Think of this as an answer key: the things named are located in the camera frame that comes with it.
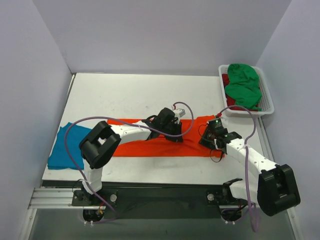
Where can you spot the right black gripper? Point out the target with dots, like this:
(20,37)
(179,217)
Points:
(206,137)

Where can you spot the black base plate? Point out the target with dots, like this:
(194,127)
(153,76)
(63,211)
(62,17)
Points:
(158,201)

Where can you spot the folded blue t shirt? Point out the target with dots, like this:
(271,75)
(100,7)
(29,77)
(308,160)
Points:
(59,158)

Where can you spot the dark red t shirt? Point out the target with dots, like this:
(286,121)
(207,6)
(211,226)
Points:
(225,79)

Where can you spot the green t shirt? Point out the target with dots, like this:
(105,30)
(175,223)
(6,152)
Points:
(243,86)

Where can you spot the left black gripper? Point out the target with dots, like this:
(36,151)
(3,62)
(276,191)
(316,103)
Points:
(175,128)

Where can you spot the orange t shirt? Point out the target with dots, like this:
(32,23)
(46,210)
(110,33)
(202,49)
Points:
(161,147)

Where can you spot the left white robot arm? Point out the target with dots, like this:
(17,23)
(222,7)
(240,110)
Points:
(99,145)

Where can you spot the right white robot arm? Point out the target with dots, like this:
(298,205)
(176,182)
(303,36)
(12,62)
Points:
(267,184)

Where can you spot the white plastic basket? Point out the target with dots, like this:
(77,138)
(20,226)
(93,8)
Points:
(265,103)

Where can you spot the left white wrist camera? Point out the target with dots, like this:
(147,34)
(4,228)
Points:
(178,112)

